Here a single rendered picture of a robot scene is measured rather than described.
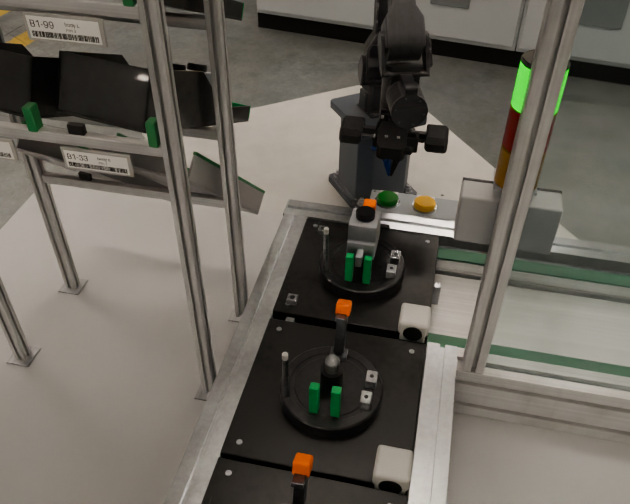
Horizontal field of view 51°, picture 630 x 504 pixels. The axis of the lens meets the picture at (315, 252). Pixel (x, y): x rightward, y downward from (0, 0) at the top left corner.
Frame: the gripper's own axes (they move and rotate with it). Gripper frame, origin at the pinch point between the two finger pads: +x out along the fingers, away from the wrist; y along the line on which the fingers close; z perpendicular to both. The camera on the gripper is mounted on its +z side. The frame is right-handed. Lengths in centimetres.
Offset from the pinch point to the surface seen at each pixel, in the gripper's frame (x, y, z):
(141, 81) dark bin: -30, -28, 36
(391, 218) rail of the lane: 9.8, 1.3, 4.7
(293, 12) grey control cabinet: 91, -84, -293
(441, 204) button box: 9.8, 10.1, -1.5
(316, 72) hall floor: 105, -60, -244
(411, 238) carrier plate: 8.8, 5.4, 10.9
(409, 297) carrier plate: 8.8, 6.4, 25.6
